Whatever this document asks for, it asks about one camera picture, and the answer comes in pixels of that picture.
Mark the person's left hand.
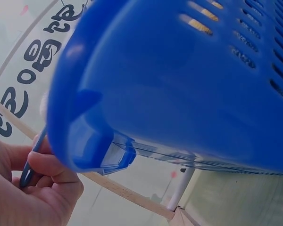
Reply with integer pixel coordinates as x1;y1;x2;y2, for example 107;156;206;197
0;134;83;226

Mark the blue plastic slotted basket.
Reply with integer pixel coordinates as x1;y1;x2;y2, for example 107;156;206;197
19;0;283;188

